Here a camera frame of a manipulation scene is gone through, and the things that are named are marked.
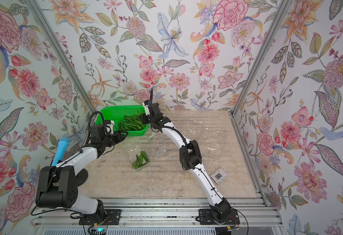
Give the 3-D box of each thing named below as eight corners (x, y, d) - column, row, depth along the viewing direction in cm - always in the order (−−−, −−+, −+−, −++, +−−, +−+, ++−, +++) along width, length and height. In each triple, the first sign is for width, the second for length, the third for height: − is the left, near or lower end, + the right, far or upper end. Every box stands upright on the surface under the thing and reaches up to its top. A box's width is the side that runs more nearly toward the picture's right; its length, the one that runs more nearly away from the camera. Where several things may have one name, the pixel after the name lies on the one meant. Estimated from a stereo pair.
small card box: (218, 184, 87) (219, 183, 85) (210, 176, 90) (211, 174, 88) (227, 176, 90) (228, 175, 88) (219, 168, 93) (220, 167, 91)
